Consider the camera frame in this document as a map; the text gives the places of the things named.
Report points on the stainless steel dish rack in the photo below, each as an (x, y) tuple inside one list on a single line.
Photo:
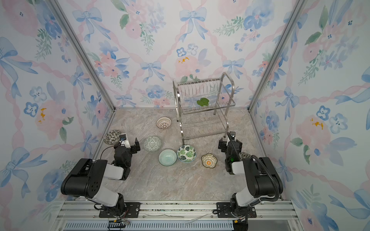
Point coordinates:
[(196, 121)]

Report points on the dark floral bowl right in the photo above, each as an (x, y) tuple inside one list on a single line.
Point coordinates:
[(244, 155)]

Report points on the pale green grid bowl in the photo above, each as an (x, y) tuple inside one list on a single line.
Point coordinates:
[(167, 157)]

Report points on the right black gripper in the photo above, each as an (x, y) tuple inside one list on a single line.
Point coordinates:
[(230, 143)]

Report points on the maroon patterned white bowl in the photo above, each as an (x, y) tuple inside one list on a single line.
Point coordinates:
[(163, 122)]

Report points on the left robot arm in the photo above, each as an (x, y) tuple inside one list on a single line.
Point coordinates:
[(85, 180)]

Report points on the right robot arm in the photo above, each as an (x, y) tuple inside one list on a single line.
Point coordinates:
[(263, 182)]

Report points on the green geometric pattern bowl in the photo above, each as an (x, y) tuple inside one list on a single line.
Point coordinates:
[(152, 143)]

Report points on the black floral pink bowl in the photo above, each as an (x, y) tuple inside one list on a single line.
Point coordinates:
[(112, 137)]

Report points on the green leaf-shaped dish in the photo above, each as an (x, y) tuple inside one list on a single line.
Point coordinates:
[(203, 102)]

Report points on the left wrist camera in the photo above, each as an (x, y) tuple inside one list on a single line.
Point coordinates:
[(123, 140)]

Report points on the orange flower-shaped dish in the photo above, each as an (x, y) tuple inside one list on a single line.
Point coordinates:
[(209, 160)]

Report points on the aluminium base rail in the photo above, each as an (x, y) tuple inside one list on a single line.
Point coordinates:
[(178, 216)]

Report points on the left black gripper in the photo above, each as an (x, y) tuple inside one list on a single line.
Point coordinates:
[(133, 147)]

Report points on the green monstera leaf bowl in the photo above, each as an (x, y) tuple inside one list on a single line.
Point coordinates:
[(186, 153)]

